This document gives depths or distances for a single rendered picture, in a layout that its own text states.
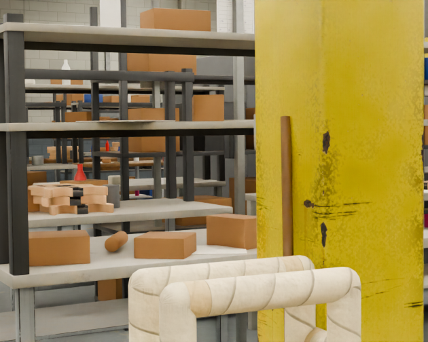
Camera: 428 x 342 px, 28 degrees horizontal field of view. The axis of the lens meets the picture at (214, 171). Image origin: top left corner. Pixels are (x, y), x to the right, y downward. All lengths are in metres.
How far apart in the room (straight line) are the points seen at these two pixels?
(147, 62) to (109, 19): 2.83
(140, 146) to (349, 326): 5.01
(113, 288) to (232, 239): 2.80
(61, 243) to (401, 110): 1.35
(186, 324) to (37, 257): 2.11
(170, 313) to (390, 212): 1.19
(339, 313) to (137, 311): 0.19
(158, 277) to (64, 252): 2.03
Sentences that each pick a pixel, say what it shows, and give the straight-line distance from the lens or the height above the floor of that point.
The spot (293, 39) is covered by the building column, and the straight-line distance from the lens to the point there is 1.85.
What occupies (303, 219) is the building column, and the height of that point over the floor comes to 1.15.
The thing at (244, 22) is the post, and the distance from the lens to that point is 4.42.
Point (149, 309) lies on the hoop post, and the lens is 0.80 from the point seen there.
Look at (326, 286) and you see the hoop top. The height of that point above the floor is 1.20.
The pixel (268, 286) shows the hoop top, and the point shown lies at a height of 1.20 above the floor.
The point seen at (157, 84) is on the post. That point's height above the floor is 1.64.
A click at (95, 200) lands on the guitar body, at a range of 4.54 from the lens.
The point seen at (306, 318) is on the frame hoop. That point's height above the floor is 1.15.
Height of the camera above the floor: 1.35
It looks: 3 degrees down
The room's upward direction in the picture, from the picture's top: 1 degrees counter-clockwise
